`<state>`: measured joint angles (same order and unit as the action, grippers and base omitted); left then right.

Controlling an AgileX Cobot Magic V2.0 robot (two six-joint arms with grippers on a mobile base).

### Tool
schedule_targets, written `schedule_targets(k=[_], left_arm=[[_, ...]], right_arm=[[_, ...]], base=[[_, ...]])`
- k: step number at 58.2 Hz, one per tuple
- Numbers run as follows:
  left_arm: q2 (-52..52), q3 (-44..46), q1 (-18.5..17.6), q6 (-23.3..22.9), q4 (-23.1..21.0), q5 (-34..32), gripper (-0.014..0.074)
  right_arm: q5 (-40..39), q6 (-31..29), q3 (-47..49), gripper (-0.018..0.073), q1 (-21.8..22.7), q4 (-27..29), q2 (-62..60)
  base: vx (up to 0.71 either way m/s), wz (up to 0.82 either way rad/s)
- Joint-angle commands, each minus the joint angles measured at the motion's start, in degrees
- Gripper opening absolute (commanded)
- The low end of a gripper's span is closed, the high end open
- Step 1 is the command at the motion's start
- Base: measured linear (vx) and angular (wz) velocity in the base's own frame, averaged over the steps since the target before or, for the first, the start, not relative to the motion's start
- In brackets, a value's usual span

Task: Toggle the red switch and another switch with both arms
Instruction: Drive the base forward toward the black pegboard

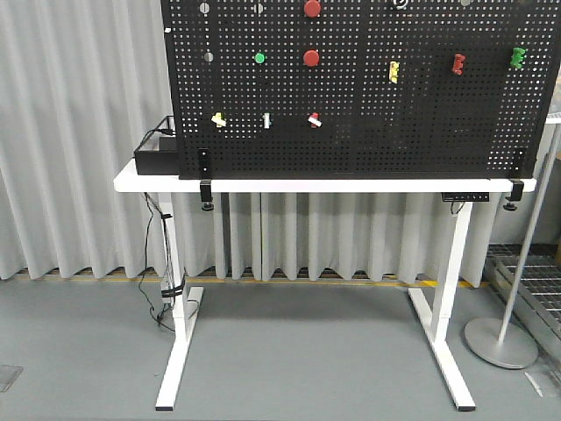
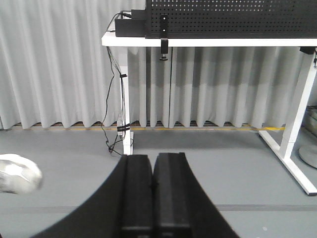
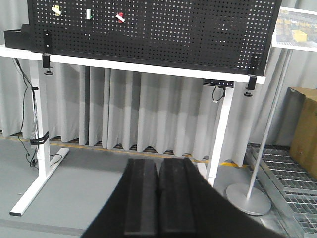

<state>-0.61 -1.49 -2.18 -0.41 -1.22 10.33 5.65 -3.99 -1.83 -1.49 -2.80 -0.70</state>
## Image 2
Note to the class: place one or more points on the white sneaker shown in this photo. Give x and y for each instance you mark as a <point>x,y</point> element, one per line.
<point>19,175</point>

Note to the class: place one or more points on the grey round stand base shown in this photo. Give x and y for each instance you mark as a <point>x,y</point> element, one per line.
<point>308,154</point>

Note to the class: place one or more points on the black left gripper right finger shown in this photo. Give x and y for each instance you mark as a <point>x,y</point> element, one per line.
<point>182,209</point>

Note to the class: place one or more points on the black pegboard clamp bracket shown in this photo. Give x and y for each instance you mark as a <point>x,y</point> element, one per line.
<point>163,37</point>

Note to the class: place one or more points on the grey pleated curtain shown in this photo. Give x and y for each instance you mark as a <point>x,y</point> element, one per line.
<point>53,68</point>

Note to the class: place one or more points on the black perforated pegboard panel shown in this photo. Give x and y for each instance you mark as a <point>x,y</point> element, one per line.
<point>220,19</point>

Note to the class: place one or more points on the white power strip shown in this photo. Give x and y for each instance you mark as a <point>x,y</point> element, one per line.
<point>120,133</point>

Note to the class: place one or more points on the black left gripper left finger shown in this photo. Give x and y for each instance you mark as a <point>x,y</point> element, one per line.
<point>120,208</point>

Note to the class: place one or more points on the white standing desk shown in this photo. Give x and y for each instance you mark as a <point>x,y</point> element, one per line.
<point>302,92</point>

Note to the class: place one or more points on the black box on desk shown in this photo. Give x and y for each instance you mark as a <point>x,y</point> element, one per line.
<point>131,24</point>

